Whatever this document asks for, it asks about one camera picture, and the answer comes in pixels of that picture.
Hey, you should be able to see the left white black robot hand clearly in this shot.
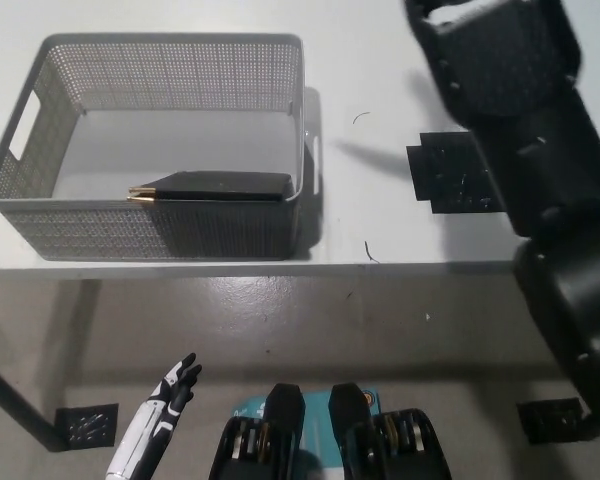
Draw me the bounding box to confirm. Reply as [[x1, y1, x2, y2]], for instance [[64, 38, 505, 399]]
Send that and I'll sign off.
[[104, 352, 203, 477]]

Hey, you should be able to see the grey perforated plastic basket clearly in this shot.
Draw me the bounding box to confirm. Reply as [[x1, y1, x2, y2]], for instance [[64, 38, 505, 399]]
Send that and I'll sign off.
[[0, 33, 325, 262]]

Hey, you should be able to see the black tape patch on table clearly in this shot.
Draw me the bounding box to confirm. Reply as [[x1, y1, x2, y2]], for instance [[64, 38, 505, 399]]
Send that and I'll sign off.
[[405, 132, 506, 214]]

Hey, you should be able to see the left black ribbed body block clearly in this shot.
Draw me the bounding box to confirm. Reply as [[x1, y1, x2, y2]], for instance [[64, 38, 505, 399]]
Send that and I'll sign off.
[[208, 383, 306, 480]]

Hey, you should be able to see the right black ribbed body block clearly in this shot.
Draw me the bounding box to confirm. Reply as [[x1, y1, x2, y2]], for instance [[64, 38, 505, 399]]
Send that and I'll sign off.
[[329, 383, 451, 480]]

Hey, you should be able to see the black ribbed body block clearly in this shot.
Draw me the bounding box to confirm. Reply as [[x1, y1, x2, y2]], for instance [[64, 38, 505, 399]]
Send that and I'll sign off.
[[208, 383, 306, 480], [329, 383, 451, 480]]

